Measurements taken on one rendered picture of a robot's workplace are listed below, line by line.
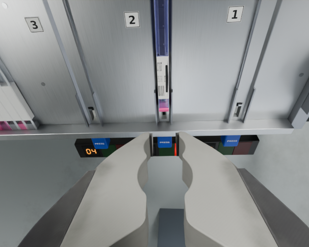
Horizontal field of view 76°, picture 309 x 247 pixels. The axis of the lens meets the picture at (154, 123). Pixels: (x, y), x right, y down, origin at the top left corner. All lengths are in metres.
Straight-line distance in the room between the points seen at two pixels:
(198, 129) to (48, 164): 1.01
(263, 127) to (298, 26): 0.14
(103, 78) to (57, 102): 0.09
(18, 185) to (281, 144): 1.39
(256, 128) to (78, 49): 0.27
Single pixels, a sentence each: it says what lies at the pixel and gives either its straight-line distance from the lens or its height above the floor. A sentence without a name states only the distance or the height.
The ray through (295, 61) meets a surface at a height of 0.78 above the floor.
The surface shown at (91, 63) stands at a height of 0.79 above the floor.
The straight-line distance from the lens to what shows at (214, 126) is 0.31.
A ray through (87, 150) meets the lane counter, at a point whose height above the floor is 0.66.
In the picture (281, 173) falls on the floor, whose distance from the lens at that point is 1.21.
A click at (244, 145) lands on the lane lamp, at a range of 0.40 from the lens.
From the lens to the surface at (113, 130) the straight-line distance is 0.31.
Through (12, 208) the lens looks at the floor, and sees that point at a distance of 1.39.
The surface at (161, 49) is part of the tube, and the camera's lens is 0.24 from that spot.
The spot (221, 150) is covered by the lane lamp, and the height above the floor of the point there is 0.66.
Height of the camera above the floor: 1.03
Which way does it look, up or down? 87 degrees down
